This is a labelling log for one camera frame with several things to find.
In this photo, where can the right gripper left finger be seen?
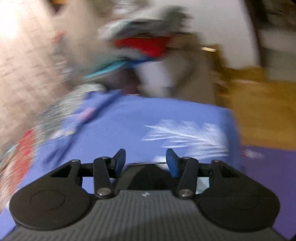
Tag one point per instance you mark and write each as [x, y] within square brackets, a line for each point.
[105, 169]

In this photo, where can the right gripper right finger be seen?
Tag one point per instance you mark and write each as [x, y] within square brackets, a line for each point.
[185, 171]

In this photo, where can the blue printed bed sheet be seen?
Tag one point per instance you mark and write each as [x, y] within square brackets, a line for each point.
[145, 128]

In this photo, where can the red floral patterned blanket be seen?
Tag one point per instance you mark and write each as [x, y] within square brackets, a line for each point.
[18, 160]

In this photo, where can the purple floor mat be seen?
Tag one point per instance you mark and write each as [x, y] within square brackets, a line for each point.
[274, 169]

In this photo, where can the brown wooden furniture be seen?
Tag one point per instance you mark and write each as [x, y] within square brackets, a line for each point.
[264, 110]

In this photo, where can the pile of mixed clothes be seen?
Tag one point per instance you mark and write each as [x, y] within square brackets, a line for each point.
[152, 55]

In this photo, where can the beige patterned curtain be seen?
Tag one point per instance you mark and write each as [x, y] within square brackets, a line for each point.
[29, 78]

